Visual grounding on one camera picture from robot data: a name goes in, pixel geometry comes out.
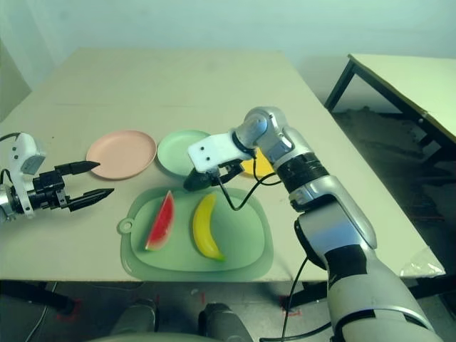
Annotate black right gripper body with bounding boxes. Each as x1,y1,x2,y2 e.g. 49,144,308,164
214,159,242,185

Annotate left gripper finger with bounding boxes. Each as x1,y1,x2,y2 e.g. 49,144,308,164
66,187,116,214
53,160,102,177

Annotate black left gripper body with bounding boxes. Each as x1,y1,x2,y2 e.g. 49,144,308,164
26,170,71,214

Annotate yellow banana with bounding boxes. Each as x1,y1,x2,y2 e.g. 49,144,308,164
192,193,227,264

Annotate watermelon slice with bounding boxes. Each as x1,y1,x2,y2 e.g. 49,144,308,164
145,190,175,252

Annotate yellow plate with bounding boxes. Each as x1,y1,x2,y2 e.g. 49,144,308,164
241,147,277,180

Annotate pink plate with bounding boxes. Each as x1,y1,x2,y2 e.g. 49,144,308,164
85,130,157,180

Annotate mint green plate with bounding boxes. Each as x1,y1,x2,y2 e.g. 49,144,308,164
157,130,213,178

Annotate green cutting mat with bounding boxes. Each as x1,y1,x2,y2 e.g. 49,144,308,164
117,187,274,282

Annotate robot left leg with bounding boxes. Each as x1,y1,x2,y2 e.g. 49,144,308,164
110,299,160,336

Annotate robot leg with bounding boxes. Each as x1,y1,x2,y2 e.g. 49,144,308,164
197,302,250,342
110,299,160,336

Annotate robot right leg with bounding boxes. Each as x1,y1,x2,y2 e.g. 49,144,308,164
197,302,250,342

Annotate pale robot torso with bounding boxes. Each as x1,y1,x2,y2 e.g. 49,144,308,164
88,331,200,342

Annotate side table with black legs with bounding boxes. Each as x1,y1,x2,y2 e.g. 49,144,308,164
324,53,456,168

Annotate clear plastic bag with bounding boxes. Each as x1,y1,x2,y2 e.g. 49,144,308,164
399,247,446,278

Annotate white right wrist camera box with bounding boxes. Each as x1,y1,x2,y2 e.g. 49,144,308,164
187,131,256,174

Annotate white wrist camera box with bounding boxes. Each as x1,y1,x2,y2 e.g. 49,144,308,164
187,131,256,174
9,133,47,219

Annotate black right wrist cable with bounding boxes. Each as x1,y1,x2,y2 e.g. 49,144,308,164
212,149,283,212

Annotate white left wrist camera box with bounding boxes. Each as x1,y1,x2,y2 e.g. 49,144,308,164
9,133,47,219

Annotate white floor cable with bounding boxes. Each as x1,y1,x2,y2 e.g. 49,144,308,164
28,283,58,339

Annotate black right elbow cable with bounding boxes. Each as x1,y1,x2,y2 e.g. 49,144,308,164
259,254,334,342

